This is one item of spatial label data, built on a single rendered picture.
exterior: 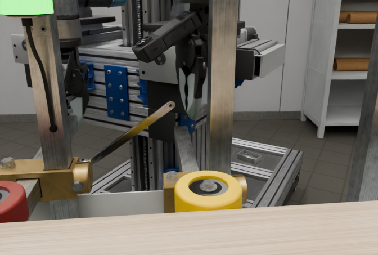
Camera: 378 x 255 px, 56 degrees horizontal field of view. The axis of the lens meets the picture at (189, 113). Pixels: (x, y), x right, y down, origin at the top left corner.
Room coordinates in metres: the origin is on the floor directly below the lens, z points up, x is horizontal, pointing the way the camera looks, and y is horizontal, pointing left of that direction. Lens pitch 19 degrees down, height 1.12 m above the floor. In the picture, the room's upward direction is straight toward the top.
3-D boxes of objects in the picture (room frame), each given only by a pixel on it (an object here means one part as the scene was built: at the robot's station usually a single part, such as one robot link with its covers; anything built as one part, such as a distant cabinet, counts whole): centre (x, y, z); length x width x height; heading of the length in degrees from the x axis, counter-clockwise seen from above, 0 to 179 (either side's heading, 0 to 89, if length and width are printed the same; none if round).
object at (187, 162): (0.57, 0.00, 0.81); 0.44 x 0.03 x 0.04; 6
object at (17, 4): (0.45, 0.20, 1.11); 0.06 x 0.06 x 0.02
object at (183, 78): (0.62, -0.02, 0.95); 0.06 x 0.03 x 0.09; 116
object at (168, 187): (0.52, -0.03, 0.81); 0.14 x 0.06 x 0.05; 96
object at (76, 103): (0.78, 0.26, 0.86); 0.06 x 0.03 x 0.09; 6
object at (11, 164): (0.49, 0.28, 0.88); 0.02 x 0.02 x 0.01
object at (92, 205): (0.52, 0.17, 0.75); 0.26 x 0.01 x 0.10; 96
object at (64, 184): (0.49, 0.22, 0.85); 0.14 x 0.06 x 0.05; 96
